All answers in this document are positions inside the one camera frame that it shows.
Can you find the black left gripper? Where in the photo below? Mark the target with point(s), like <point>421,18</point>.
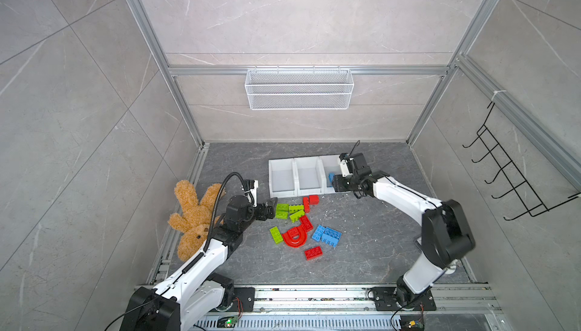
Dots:
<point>271,208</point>

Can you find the white middle storage bin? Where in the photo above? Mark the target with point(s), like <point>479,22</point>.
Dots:
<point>308,176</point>

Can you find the black wire hook rack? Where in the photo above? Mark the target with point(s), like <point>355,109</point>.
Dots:
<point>518,184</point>

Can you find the green lego brick lower left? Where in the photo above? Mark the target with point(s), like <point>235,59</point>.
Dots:
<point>281,215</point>

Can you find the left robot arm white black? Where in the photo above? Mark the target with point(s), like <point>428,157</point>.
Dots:
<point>195,288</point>

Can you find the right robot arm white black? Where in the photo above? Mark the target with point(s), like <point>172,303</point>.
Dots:
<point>446,234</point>

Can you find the red lego brick long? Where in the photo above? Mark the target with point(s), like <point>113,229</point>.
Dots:
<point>306,204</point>

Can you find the green lego brick tilted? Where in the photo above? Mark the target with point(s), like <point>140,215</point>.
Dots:
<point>294,217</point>

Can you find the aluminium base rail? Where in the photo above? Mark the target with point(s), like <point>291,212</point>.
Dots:
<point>343,306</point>

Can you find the blue lego brick underside up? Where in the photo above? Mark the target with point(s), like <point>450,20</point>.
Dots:
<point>331,237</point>

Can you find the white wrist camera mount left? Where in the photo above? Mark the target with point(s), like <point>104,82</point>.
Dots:
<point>250,189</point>

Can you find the white storage bin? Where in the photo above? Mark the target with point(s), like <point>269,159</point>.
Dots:
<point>281,178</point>
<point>328,164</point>
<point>308,176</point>

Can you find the white wire mesh basket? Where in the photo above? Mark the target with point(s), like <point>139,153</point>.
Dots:
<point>299,89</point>

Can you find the green lego brick upper left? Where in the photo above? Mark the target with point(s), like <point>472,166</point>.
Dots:
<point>282,207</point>

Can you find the white right storage bin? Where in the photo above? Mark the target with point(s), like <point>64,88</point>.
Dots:
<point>328,164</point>

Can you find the brown teddy bear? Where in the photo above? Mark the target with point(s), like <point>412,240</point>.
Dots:
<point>194,221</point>

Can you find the red lego arch piece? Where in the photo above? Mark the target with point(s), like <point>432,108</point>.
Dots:
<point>295,237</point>

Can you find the red lego brick square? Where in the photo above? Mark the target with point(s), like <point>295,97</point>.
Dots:
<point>314,200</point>

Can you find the blue lego brick studs up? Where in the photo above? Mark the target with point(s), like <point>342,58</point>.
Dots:
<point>318,232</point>

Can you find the red lego brick front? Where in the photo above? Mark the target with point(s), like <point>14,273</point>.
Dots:
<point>313,253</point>

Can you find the green lego brick upper side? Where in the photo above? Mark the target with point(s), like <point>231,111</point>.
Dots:
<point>295,208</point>

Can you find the green lego brick lone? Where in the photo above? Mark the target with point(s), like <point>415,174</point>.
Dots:
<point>276,235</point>

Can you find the white left storage bin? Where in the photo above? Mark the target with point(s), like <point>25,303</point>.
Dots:
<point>281,178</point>

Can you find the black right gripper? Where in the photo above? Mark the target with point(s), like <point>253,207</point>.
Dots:
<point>338,183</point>

